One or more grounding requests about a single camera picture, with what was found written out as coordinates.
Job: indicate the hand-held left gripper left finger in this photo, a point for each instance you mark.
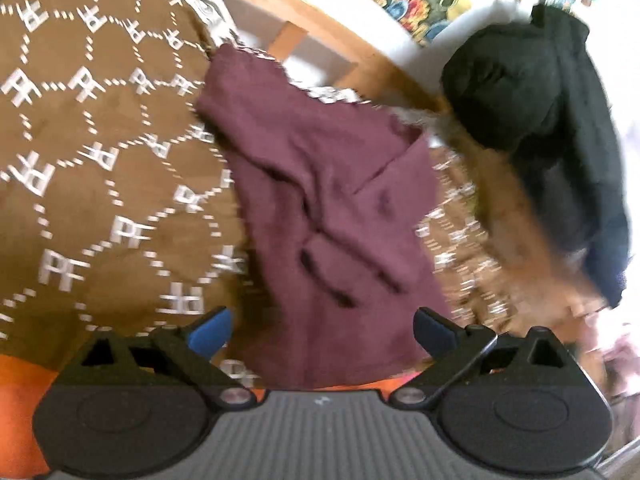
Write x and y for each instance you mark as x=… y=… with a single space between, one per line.
x=212 y=334

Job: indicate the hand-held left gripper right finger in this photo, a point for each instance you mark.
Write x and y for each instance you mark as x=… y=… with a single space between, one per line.
x=434 y=332

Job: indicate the purple long-sleeved sweater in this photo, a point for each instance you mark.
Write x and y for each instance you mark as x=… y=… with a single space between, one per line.
x=325 y=200

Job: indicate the pale pink cloth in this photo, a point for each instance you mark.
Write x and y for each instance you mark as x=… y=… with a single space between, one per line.
x=622 y=360

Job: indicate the orange pink cloth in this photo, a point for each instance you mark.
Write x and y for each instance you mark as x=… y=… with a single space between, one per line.
x=20 y=410

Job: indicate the brown printed blanket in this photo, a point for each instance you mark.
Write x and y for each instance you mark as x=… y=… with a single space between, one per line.
x=100 y=160

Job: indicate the black puffy jacket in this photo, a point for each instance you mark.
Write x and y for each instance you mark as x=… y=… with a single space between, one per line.
x=500 y=85

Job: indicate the colourful printed fabric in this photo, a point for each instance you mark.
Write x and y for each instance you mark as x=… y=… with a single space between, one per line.
x=425 y=0

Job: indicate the wooden bed frame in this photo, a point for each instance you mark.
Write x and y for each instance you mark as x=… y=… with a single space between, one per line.
x=325 y=25

